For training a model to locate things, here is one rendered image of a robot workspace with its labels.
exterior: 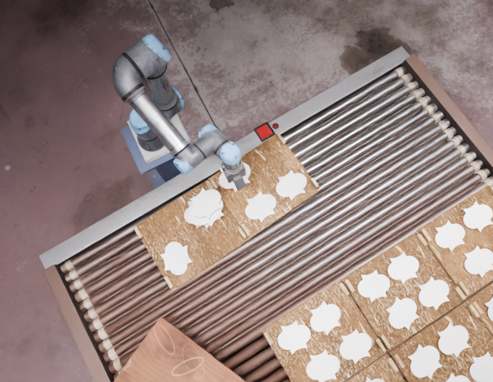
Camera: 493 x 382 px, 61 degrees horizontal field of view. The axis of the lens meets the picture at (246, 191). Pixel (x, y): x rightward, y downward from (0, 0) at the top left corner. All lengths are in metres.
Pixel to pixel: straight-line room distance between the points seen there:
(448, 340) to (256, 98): 2.05
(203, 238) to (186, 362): 0.53
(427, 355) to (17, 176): 2.83
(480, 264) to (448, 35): 2.12
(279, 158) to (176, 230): 0.59
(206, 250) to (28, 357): 1.66
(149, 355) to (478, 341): 1.38
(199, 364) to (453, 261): 1.19
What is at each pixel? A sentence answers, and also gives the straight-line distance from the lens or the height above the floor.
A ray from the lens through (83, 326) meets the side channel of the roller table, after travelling 2.03.
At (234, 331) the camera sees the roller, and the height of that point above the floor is 0.92.
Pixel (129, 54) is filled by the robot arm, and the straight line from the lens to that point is 1.61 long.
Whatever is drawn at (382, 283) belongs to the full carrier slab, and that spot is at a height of 0.95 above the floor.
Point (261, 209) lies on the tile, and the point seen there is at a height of 0.95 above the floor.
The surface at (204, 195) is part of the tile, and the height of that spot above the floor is 1.00.
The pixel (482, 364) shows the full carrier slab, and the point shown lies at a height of 0.95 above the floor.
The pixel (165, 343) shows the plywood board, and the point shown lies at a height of 1.04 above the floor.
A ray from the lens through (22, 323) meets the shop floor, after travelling 3.23.
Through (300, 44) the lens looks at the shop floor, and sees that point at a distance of 3.44.
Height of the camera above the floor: 2.83
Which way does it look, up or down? 75 degrees down
